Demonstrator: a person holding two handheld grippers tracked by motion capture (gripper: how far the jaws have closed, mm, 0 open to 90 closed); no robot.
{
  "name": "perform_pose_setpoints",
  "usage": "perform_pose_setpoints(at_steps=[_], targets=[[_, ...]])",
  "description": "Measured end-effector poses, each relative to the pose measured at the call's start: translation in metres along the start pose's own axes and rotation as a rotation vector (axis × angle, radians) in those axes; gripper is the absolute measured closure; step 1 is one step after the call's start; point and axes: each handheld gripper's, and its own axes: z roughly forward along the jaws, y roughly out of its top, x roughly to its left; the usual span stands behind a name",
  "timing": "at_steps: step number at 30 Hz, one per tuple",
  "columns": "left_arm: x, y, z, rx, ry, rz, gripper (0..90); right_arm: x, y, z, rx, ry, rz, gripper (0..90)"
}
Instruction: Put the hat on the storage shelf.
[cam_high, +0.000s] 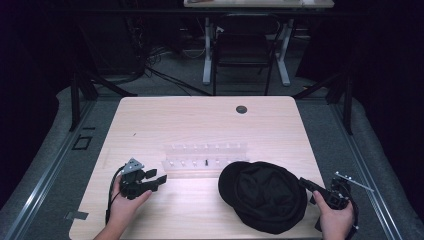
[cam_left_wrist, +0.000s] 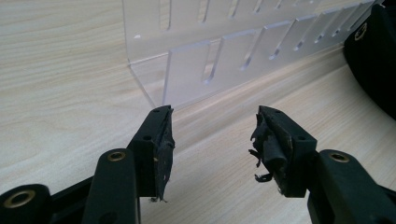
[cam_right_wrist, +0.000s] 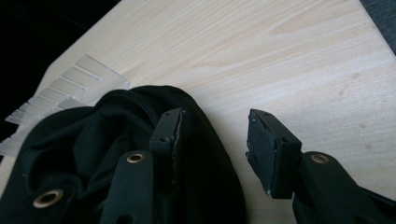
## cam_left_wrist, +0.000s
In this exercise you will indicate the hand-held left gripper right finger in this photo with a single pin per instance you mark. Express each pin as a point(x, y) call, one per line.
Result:
point(292, 155)

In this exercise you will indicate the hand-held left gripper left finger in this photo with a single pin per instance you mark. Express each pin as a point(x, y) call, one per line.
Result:
point(149, 155)

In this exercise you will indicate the clear acrylic slotted rack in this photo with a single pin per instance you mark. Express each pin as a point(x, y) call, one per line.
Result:
point(186, 71)

